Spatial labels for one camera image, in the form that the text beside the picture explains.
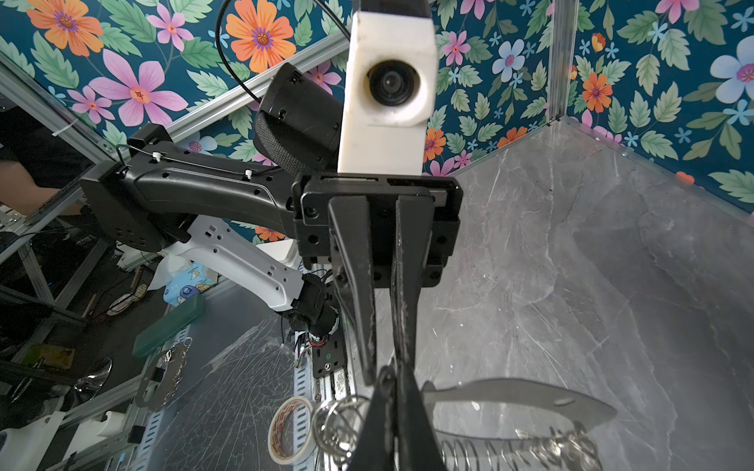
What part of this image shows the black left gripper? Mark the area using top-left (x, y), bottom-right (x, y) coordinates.
top-left (293, 173), bottom-right (463, 386)

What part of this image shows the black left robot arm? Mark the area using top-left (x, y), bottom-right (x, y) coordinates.
top-left (81, 65), bottom-right (463, 384)

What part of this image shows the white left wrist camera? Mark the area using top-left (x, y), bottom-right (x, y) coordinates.
top-left (338, 11), bottom-right (438, 176)

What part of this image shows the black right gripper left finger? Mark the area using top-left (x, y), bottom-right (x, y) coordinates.
top-left (348, 366), bottom-right (397, 471)

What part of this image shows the roll of tape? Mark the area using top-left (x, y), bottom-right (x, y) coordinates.
top-left (267, 396), bottom-right (315, 466)

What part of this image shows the aluminium frame post back right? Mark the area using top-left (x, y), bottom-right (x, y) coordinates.
top-left (547, 0), bottom-right (580, 122)

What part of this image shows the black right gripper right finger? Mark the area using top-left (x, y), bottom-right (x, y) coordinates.
top-left (397, 364), bottom-right (446, 471)

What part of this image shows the steel key holder plate with rings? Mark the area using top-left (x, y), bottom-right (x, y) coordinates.
top-left (310, 378), bottom-right (618, 471)

